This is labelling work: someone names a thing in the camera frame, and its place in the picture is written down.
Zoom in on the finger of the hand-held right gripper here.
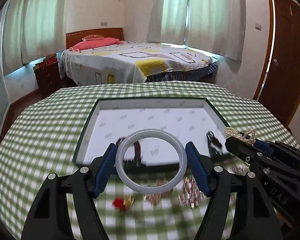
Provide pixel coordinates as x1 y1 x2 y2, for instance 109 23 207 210
254 139 300 157
225 136 263 166

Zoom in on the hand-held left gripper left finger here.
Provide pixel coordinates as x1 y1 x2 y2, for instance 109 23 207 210
20 143 118 240

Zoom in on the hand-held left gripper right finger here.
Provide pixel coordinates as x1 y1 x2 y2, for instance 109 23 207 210
185 142 284 240

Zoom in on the white pearl necklace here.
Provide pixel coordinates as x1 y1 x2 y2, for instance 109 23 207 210
225 127 257 167

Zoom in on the pale grey jade bangle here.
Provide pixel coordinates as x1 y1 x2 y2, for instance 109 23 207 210
115 129 186 194

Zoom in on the rhinestone hair clip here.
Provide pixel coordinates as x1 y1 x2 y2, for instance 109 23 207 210
231 166 246 176

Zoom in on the red knot gold pendant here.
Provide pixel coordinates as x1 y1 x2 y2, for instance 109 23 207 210
112 196 134 212

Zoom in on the rose gold chain bracelet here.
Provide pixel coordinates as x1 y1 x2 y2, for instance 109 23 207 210
143 178 174 206

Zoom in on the white printed box green rim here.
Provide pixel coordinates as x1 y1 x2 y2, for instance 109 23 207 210
72 97 230 174

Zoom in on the dark red jewelry piece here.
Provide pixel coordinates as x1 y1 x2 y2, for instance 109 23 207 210
117 137 143 166

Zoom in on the green checked tablecloth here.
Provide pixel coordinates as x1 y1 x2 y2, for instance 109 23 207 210
0 80 300 240

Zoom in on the brown wooden door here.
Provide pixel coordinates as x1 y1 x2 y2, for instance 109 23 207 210
252 0 300 128

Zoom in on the blue plaid bed cover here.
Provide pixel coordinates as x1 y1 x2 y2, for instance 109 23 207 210
146 62 218 83

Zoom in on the dark wooden nightstand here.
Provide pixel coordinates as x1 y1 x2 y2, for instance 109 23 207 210
35 61 64 98

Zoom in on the white yellow printed bedsheet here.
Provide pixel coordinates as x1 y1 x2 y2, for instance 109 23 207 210
61 40 218 87

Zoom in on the red box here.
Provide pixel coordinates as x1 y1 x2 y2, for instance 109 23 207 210
39 58 58 67

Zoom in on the pink pillow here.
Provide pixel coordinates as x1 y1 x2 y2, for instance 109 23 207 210
70 37 120 52

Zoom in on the wooden headboard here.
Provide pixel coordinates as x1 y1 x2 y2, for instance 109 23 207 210
66 27 124 51

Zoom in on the white curtain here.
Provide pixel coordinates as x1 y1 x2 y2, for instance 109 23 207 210
146 0 191 44
21 0 67 65
2 0 27 76
185 0 247 61

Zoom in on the black cord necklace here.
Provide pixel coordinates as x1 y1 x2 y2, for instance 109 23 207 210
206 131 224 156

